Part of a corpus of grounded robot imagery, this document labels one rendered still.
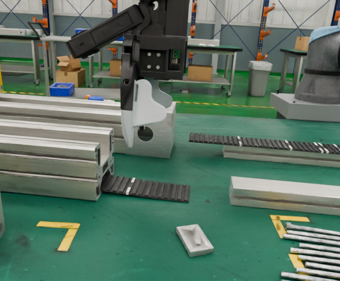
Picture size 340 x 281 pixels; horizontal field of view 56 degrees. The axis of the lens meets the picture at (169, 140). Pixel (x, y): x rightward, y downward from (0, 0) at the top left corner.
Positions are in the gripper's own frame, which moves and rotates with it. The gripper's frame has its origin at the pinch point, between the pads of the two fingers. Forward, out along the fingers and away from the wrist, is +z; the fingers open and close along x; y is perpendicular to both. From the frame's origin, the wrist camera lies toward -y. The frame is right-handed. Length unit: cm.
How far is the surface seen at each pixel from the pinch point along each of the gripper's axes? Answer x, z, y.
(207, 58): 773, 47, 23
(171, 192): 0.1, 9.7, 6.5
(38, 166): -4.8, 5.1, -12.6
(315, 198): -1.7, 7.3, 27.7
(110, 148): 3.8, 4.5, -4.4
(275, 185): 0.4, 6.9, 22.3
